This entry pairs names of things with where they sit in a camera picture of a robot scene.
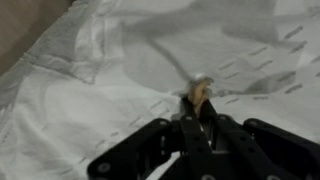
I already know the bed with white duvet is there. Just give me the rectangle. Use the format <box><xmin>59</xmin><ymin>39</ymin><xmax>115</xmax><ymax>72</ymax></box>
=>
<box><xmin>0</xmin><ymin>0</ymin><xmax>320</xmax><ymax>180</ymax></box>

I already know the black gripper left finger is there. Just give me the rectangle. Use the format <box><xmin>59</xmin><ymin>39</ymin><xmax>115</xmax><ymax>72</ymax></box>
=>
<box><xmin>87</xmin><ymin>96</ymin><xmax>214</xmax><ymax>180</ymax></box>

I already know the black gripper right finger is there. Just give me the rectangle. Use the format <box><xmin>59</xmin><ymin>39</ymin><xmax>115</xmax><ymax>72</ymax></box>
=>
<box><xmin>199</xmin><ymin>98</ymin><xmax>320</xmax><ymax>180</ymax></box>

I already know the small tan cork stopper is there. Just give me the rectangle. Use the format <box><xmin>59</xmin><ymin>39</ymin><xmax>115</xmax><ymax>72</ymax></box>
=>
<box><xmin>188</xmin><ymin>79</ymin><xmax>212</xmax><ymax>118</ymax></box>

